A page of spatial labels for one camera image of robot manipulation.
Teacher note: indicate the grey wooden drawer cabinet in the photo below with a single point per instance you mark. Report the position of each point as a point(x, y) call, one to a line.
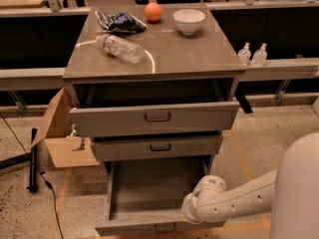
point(175, 69)

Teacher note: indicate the clear pump bottle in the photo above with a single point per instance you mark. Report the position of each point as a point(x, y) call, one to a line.
point(244, 54)
point(259, 57)

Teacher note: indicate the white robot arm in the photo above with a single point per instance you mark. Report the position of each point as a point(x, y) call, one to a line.
point(289, 193)

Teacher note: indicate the grey bottom drawer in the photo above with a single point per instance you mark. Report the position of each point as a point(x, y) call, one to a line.
point(145, 196)

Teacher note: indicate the blue chip bag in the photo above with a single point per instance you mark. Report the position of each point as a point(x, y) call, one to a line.
point(120, 22)

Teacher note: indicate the grey drawer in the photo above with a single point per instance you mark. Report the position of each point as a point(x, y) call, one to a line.
point(159, 147)
point(145, 196)
point(162, 119)

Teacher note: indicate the open cardboard box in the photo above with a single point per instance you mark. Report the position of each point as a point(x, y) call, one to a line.
point(55, 131)

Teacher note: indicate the grey middle drawer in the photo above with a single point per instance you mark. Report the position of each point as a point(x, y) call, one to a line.
point(159, 147)

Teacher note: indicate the right clear pump bottle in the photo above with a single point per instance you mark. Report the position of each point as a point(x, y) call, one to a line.
point(259, 57)

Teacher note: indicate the black stand base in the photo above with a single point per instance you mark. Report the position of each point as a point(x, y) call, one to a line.
point(27, 156)

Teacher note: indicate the orange fruit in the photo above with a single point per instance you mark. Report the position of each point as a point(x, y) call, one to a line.
point(153, 12)

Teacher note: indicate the grey top drawer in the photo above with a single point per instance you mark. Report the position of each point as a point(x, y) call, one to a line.
point(162, 119)

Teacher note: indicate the white ceramic bowl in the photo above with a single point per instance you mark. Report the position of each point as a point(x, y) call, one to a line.
point(188, 21)

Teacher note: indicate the clear plastic water bottle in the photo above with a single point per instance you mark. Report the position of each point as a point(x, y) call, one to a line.
point(121, 48)

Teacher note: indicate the left clear pump bottle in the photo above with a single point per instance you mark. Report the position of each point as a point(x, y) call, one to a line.
point(244, 54)

